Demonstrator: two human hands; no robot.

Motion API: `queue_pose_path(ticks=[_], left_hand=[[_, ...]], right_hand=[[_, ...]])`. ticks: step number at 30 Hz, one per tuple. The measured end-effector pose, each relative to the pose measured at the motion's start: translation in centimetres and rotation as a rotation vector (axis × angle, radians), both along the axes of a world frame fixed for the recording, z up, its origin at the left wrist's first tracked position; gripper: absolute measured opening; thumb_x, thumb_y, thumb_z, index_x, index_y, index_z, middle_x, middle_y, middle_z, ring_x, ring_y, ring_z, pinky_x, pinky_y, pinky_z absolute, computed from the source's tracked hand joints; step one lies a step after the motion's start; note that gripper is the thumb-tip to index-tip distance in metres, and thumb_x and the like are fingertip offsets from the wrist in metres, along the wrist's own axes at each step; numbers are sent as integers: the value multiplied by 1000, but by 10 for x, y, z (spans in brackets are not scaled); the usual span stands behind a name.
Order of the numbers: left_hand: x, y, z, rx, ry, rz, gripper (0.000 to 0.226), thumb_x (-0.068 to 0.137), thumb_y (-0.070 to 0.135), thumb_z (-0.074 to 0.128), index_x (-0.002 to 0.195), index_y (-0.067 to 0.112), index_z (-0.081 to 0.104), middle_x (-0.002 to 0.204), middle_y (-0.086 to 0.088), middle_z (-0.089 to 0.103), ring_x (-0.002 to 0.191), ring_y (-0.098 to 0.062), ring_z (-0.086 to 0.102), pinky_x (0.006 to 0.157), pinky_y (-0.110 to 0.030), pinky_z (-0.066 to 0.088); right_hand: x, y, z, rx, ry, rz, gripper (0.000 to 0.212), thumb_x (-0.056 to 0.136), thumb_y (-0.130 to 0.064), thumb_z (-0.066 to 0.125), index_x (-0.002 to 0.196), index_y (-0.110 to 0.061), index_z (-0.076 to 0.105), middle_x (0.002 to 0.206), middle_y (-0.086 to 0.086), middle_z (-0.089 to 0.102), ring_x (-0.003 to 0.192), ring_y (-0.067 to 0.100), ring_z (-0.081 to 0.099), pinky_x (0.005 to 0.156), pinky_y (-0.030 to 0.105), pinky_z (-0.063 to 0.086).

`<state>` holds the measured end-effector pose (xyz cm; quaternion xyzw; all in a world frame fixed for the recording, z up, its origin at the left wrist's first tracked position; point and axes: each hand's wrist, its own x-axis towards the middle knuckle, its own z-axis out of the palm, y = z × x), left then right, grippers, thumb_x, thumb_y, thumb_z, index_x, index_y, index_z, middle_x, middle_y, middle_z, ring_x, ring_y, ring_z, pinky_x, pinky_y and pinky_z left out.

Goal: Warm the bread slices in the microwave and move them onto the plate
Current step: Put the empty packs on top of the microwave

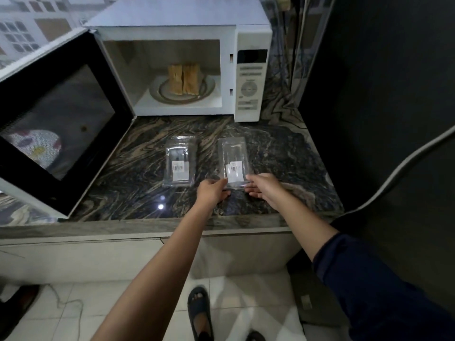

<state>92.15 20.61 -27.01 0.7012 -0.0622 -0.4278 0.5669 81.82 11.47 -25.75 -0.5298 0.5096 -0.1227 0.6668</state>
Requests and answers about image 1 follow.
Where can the glass microwave turntable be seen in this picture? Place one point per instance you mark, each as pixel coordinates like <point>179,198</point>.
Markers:
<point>209,90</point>

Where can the silver refrigerator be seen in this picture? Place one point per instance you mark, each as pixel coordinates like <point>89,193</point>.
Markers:
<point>373,85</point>

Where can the person's left forearm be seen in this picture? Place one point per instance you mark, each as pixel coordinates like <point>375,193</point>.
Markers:
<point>153,280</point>

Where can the white microwave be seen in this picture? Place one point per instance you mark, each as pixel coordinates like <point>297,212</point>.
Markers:
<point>177,12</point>

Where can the dark blue shirt sleeve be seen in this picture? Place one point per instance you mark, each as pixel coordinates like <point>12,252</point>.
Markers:
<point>384,291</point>

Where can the person's left hand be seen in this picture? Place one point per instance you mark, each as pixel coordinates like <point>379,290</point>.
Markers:
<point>211,193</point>

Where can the clear plastic container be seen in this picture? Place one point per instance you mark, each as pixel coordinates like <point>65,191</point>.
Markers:
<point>179,156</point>
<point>232,152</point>

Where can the person's right hand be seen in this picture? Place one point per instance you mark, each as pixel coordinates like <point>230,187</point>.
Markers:
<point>266,188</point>

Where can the dark slipper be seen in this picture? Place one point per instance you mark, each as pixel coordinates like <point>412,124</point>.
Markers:
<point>17,305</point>

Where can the sliced brown bread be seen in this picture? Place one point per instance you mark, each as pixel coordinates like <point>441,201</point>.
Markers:
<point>175,79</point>
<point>191,79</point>

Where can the white base cabinet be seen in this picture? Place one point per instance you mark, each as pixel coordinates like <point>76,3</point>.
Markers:
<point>89,259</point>

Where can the dark blue sandal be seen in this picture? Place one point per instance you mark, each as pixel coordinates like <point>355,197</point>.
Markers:
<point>199,301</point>
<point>255,336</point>

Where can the person's right forearm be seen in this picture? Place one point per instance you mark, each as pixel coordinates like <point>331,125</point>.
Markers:
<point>305,223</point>

